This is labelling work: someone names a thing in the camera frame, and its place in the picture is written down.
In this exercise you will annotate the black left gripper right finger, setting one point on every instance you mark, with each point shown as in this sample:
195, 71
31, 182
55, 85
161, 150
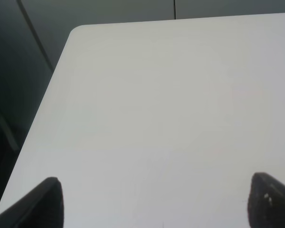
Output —
266, 202

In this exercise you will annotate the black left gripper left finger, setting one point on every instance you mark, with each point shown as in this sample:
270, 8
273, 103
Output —
42, 207

